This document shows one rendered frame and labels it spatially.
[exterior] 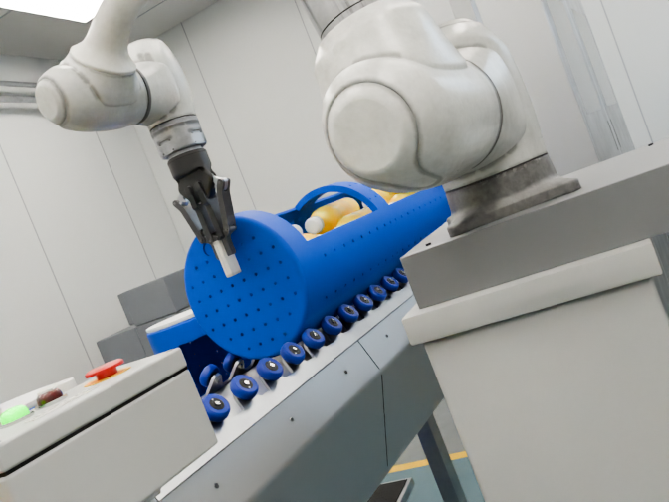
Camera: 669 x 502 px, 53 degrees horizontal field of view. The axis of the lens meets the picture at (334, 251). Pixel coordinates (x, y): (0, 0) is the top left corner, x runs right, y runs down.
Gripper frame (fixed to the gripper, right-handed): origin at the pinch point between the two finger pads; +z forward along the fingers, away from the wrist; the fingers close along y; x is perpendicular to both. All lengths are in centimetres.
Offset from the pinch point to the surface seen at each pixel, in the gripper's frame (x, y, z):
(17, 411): -65, 26, 5
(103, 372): -57, 28, 5
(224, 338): 2.8, -10.5, 14.6
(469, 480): 131, -36, 116
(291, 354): -5.0, 9.1, 19.6
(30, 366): 199, -365, 22
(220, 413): -26.8, 9.8, 20.5
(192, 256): 2.8, -10.2, -2.6
